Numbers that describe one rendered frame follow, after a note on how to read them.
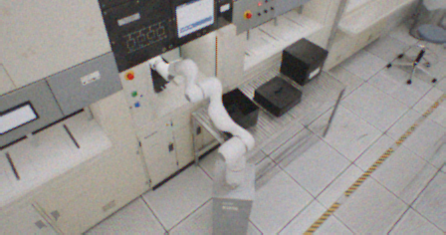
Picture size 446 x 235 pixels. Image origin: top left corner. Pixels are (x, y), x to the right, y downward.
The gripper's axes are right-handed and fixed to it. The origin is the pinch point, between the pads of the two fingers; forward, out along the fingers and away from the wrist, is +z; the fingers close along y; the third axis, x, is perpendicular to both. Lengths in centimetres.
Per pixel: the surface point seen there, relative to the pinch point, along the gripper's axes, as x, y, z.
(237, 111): -44, 43, -54
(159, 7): 50, -1, -30
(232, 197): -46, -10, -108
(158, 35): 33.1, -4.0, -30.0
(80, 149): -36, -70, -19
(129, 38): 39, -22, -30
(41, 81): 35, -72, -30
